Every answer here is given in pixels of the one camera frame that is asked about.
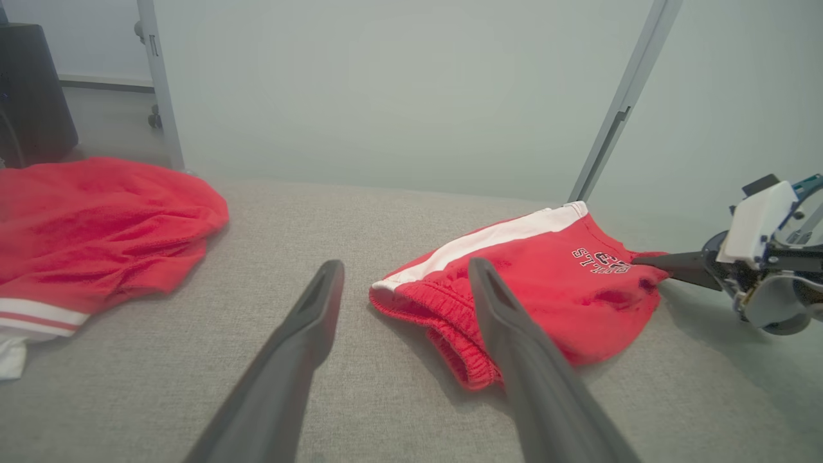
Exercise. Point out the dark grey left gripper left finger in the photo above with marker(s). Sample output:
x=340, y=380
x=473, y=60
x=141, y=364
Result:
x=270, y=411

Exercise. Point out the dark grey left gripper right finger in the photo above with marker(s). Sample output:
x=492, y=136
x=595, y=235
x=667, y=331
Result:
x=553, y=418

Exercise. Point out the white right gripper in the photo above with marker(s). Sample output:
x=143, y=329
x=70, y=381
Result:
x=755, y=222

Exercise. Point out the red shorts with white stripe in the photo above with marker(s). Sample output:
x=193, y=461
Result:
x=553, y=289

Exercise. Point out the red shirt with white sleeves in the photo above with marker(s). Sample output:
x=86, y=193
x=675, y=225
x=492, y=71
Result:
x=96, y=231

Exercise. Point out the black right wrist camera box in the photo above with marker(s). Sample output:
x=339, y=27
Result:
x=760, y=184

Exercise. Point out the teal right camera connector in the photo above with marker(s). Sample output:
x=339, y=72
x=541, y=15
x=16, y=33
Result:
x=811, y=183

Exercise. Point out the grey partition post double foot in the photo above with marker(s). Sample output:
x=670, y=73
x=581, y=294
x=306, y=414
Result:
x=624, y=103

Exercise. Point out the grey partition post single foot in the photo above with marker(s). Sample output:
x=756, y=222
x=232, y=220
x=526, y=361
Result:
x=161, y=83

